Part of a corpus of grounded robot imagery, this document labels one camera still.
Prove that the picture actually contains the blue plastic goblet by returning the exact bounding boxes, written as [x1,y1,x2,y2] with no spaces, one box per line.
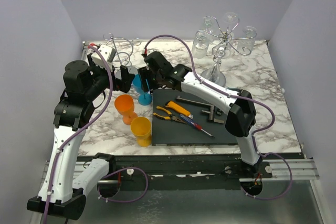
[132,74,153,106]

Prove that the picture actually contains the yellow plastic cup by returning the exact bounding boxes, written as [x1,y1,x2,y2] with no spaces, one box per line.
[131,117,152,147]

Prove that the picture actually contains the dark grey tray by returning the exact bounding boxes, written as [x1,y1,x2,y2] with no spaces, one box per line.
[152,89,238,146]

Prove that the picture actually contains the yellow handled pliers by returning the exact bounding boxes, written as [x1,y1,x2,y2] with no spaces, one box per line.
[153,106,186,124]

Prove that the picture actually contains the red blue screwdriver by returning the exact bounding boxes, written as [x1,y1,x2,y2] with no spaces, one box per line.
[179,114,215,138]

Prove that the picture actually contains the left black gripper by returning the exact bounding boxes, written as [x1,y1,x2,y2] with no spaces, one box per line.
[86,54,135,101]

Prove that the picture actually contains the small chrome wire rack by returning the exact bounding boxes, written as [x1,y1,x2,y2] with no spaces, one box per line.
[103,33,141,79]

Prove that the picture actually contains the small clear wine glass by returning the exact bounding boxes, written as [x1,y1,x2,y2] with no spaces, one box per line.
[210,44,229,87]

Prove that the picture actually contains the tall chrome wine glass rack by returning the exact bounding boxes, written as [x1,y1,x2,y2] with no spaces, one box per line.
[192,12,257,87]

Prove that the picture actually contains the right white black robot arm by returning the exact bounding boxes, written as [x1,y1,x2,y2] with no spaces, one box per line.
[140,51,262,178]

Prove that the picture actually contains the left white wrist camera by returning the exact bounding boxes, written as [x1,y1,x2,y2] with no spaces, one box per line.
[89,44,116,71]

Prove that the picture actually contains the yellow utility knife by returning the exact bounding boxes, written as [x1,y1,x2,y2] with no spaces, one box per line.
[165,101,193,119]

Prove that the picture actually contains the clear tumbler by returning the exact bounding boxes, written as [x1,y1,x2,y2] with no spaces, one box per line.
[237,26,257,55]

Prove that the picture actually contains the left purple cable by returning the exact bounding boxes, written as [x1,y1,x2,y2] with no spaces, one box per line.
[41,44,149,224]

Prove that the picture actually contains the orange plastic goblet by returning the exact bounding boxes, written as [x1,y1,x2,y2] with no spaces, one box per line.
[114,94,138,125]

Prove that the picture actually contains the aluminium frame rail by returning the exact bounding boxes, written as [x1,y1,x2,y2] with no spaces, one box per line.
[41,158,320,183]

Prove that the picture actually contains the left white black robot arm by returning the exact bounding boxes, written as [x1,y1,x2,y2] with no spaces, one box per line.
[27,54,135,220]

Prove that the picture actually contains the long black metal bracket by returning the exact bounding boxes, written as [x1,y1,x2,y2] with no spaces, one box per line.
[175,95,225,124]

